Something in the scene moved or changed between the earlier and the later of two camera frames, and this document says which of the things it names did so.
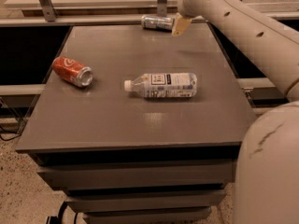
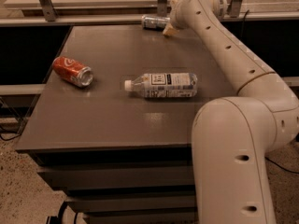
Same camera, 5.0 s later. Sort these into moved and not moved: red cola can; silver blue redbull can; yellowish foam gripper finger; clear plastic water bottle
Moved: yellowish foam gripper finger
Not moved: red cola can; clear plastic water bottle; silver blue redbull can
